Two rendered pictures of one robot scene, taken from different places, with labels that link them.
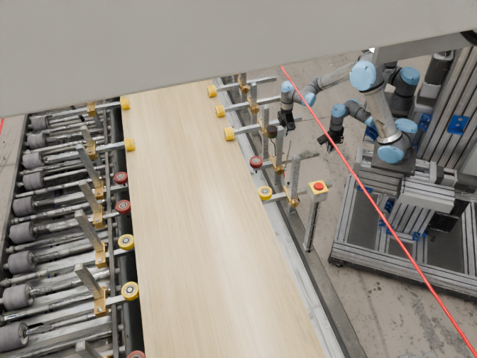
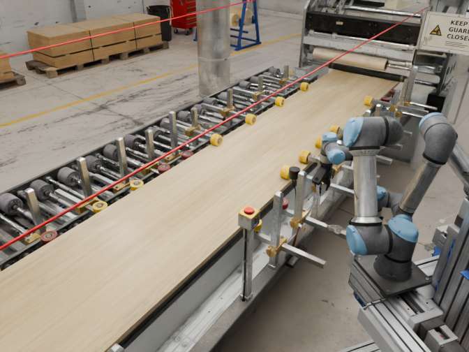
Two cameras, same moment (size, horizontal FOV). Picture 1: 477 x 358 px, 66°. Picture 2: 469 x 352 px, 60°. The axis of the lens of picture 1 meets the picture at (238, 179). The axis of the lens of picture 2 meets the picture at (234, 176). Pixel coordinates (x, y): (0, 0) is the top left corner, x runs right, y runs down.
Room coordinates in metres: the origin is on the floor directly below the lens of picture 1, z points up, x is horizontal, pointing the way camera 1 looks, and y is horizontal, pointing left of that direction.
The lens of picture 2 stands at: (0.10, -1.33, 2.25)
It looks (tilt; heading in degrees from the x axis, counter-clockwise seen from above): 32 degrees down; 47
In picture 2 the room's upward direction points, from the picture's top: 1 degrees clockwise
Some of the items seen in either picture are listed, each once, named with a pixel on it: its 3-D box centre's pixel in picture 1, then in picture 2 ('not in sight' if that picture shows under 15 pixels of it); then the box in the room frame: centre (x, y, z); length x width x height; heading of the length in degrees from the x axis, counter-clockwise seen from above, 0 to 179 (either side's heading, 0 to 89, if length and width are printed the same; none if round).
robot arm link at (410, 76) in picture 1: (407, 80); not in sight; (1.89, -1.05, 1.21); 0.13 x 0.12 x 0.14; 37
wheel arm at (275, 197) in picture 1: (297, 192); (285, 248); (1.38, -0.34, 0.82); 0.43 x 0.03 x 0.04; 103
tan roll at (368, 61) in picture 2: not in sight; (367, 61); (4.00, 0.86, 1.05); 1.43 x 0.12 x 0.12; 103
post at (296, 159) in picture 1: (293, 186); (276, 232); (1.33, -0.30, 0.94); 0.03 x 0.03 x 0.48; 13
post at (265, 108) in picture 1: (265, 136); (317, 193); (1.82, -0.19, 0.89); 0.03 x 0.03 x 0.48; 13
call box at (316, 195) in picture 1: (317, 192); (248, 218); (1.08, -0.36, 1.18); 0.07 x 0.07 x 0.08; 13
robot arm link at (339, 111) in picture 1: (338, 114); (377, 198); (1.71, -0.61, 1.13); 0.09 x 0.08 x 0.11; 127
